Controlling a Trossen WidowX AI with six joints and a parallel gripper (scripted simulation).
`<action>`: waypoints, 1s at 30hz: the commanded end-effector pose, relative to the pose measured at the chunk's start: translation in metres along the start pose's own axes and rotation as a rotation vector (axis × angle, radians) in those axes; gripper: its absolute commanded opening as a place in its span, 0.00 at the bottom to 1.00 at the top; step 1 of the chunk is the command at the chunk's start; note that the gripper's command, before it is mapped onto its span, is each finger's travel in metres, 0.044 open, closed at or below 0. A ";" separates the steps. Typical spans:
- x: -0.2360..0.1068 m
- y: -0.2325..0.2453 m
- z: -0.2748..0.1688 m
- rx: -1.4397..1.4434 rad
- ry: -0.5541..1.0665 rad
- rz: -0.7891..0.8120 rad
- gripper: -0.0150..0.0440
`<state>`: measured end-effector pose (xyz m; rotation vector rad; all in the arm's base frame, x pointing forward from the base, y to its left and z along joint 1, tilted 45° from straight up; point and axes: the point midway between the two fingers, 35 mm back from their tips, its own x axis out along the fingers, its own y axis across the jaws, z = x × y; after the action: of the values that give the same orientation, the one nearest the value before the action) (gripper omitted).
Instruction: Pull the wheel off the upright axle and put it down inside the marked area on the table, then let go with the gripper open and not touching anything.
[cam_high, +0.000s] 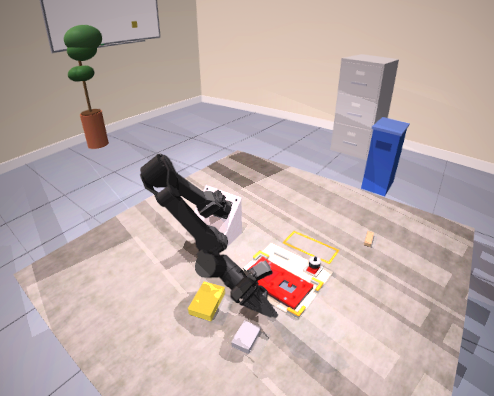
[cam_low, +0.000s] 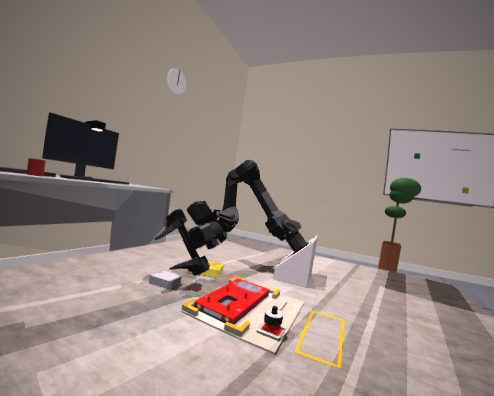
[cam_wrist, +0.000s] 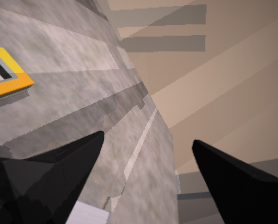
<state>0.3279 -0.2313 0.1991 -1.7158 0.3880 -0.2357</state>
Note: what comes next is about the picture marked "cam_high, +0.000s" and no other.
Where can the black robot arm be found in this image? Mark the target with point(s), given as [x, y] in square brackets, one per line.
[159, 172]

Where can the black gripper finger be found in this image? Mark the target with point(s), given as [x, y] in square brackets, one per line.
[255, 302]
[264, 296]

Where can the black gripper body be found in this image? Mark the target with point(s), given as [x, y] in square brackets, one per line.
[240, 284]

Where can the white and grey wheel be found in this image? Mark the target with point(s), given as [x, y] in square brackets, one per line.
[314, 264]

